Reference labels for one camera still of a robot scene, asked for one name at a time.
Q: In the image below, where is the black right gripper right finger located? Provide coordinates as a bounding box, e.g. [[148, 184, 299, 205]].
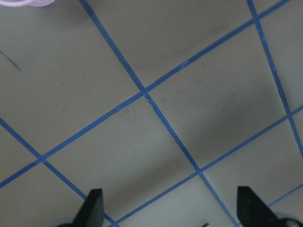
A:
[[237, 186, 278, 227]]

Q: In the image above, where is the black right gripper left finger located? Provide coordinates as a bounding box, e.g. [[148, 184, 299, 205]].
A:
[[74, 189, 104, 227]]

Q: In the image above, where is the pink plastic cup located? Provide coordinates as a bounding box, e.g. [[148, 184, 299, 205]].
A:
[[0, 0, 55, 8]]

